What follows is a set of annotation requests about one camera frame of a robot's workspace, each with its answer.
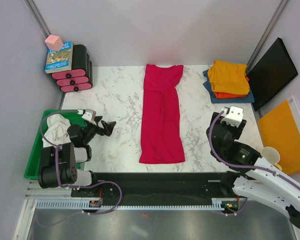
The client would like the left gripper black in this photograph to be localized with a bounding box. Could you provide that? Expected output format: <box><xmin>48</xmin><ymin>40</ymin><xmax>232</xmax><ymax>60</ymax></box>
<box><xmin>82</xmin><ymin>115</ymin><xmax>116</xmax><ymax>145</ymax></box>

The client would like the crimson red t-shirt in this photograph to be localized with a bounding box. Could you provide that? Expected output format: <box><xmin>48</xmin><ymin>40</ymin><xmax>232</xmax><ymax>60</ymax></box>
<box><xmin>139</xmin><ymin>64</ymin><xmax>186</xmax><ymax>165</ymax></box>

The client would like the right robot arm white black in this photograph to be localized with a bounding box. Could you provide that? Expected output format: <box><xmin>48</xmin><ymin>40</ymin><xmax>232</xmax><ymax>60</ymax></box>
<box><xmin>206</xmin><ymin>112</ymin><xmax>300</xmax><ymax>229</ymax></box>

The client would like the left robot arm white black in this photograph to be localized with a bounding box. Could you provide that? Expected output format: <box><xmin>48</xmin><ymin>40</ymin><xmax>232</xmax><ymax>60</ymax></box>
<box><xmin>38</xmin><ymin>114</ymin><xmax>117</xmax><ymax>197</ymax></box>

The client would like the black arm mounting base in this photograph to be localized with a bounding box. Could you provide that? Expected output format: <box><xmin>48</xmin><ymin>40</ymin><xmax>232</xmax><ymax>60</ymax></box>
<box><xmin>71</xmin><ymin>172</ymin><xmax>237</xmax><ymax>205</ymax></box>

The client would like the blue folded t-shirt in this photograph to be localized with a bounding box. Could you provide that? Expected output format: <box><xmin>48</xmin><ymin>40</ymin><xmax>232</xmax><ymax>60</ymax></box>
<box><xmin>202</xmin><ymin>70</ymin><xmax>255</xmax><ymax>104</ymax></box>

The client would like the pale yellow mug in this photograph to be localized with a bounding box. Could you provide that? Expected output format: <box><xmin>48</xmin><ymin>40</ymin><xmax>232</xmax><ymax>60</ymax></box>
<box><xmin>260</xmin><ymin>146</ymin><xmax>282</xmax><ymax>171</ymax></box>

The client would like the white crumpled cloth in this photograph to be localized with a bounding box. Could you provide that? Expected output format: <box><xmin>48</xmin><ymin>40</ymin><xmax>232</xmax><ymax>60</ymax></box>
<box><xmin>44</xmin><ymin>114</ymin><xmax>71</xmax><ymax>145</ymax></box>

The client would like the orange folder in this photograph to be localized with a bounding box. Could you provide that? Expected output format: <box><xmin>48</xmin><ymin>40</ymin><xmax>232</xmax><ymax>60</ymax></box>
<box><xmin>258</xmin><ymin>100</ymin><xmax>300</xmax><ymax>175</ymax></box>

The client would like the black pink mini drawer unit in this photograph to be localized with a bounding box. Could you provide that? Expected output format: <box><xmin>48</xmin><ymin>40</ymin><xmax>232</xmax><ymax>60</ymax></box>
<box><xmin>51</xmin><ymin>44</ymin><xmax>93</xmax><ymax>93</ymax></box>

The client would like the mustard yellow folded t-shirt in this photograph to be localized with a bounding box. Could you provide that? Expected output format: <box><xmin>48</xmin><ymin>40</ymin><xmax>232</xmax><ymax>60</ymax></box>
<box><xmin>207</xmin><ymin>60</ymin><xmax>250</xmax><ymax>95</ymax></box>

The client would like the colourful paperback book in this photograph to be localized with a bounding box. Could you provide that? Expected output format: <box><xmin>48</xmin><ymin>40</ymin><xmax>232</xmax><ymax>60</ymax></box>
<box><xmin>45</xmin><ymin>41</ymin><xmax>73</xmax><ymax>74</ymax></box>

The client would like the black flat board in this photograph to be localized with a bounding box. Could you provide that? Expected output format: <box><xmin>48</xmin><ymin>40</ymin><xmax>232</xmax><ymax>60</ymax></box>
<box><xmin>247</xmin><ymin>37</ymin><xmax>298</xmax><ymax>111</ymax></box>

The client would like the green plastic tray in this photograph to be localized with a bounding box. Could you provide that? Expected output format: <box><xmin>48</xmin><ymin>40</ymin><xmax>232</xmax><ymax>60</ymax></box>
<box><xmin>24</xmin><ymin>109</ymin><xmax>85</xmax><ymax>180</ymax></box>

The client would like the pink cube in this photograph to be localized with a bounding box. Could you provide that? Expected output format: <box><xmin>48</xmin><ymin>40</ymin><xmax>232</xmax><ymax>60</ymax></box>
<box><xmin>44</xmin><ymin>34</ymin><xmax>64</xmax><ymax>52</ymax></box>

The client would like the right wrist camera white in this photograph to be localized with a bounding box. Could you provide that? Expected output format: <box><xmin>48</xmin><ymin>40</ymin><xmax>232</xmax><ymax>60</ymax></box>
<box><xmin>220</xmin><ymin>106</ymin><xmax>244</xmax><ymax>128</ymax></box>

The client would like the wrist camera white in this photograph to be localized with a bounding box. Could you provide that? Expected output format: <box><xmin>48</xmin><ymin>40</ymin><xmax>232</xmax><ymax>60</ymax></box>
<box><xmin>77</xmin><ymin>109</ymin><xmax>97</xmax><ymax>126</ymax></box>
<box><xmin>220</xmin><ymin>106</ymin><xmax>244</xmax><ymax>128</ymax></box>

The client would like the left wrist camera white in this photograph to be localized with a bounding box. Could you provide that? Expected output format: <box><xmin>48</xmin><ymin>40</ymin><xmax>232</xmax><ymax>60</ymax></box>
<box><xmin>77</xmin><ymin>109</ymin><xmax>97</xmax><ymax>126</ymax></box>

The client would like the white slotted cable duct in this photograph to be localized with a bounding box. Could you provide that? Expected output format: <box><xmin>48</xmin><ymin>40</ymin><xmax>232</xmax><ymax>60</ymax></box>
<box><xmin>36</xmin><ymin>199</ymin><xmax>235</xmax><ymax>211</ymax></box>

